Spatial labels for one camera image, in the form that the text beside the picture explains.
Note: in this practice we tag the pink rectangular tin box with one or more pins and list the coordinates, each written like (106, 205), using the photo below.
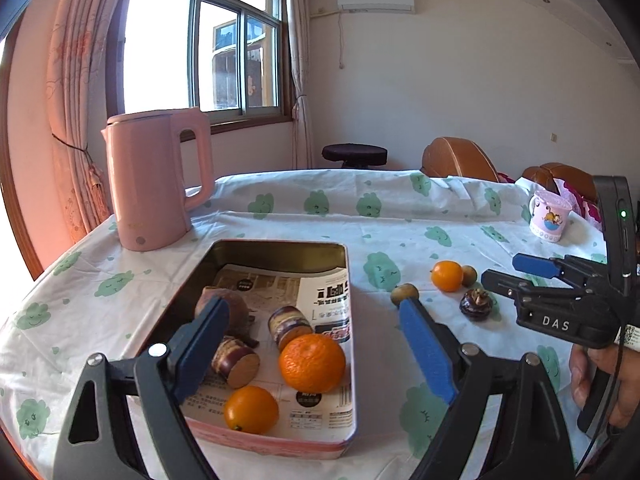
(271, 255)

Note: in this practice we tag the pink cartoon mug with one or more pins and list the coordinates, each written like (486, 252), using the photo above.
(548, 215)

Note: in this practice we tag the beige curtain right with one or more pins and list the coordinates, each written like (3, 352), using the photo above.
(298, 14)

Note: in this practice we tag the person right hand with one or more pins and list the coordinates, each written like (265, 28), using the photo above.
(605, 360)

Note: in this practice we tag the window with frame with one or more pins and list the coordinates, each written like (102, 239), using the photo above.
(229, 58)

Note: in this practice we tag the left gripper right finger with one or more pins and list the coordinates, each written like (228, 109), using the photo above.
(462, 376)

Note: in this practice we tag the smooth orange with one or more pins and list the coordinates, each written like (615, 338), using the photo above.
(251, 409)
(447, 276)

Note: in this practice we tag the brown leather sofa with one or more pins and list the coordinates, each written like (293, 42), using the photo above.
(546, 175)

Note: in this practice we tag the brown longan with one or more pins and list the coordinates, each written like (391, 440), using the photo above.
(469, 276)
(402, 292)

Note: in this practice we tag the pink electric kettle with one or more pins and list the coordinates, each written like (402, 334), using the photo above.
(144, 167)

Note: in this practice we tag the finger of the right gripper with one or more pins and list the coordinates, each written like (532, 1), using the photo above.
(528, 295)
(569, 269)

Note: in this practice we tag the large textured orange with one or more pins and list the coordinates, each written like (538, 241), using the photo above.
(313, 363)

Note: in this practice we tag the red white floral cushion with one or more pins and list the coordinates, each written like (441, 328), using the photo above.
(587, 209)

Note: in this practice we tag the printed paper sheet in tin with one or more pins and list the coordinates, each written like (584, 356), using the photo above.
(322, 423)

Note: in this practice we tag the brown leather armchair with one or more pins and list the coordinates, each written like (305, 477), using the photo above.
(455, 157)

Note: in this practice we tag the black round stool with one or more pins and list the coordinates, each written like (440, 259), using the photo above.
(355, 155)

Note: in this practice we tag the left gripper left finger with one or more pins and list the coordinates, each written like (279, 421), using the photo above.
(165, 375)

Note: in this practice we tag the pink curtain left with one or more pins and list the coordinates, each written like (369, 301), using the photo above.
(76, 51)

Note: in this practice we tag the dark mangosteen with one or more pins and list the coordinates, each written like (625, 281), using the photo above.
(476, 304)

